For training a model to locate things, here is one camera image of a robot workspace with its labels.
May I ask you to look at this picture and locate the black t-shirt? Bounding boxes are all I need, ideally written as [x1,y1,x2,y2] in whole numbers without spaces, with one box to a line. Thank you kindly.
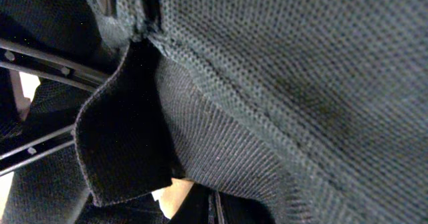
[1,0,427,223]

